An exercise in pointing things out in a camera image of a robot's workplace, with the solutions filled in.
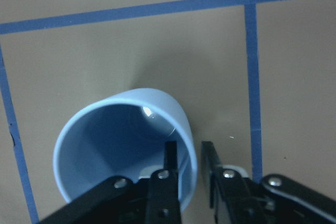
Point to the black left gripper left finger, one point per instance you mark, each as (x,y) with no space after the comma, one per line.
(119,200)

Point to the brown paper table mat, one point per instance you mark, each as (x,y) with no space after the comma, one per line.
(223,60)

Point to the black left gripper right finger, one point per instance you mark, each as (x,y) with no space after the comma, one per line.
(275,199)

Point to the light blue cup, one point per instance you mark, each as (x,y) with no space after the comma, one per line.
(124,135)

